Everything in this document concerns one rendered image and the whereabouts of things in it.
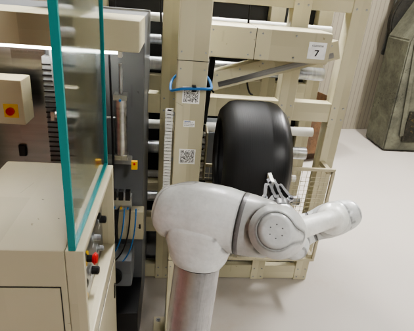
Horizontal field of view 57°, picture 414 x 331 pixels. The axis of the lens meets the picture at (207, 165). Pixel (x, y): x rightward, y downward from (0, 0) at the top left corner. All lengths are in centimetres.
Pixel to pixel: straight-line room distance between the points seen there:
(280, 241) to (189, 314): 28
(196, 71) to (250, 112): 30
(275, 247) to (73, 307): 70
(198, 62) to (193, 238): 101
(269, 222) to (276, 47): 136
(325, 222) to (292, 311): 175
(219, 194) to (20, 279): 65
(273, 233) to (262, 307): 210
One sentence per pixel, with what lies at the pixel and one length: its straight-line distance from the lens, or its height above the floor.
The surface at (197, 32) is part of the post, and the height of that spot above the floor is 177.
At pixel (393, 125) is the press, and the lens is 604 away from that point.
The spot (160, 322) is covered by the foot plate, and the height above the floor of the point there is 1.
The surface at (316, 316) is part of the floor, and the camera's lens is 286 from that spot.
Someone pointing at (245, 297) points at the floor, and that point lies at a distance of 284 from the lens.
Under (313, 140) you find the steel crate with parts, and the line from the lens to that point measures 502.
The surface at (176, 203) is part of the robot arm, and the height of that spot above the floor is 153.
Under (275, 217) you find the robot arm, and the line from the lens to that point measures 72.
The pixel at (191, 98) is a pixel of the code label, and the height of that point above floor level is 149.
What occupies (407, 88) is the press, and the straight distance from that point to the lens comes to 593.
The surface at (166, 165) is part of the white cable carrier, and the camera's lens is 181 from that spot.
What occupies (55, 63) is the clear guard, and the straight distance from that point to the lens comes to 90.
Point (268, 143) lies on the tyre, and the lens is 165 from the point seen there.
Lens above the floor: 193
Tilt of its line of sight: 25 degrees down
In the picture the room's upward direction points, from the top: 5 degrees clockwise
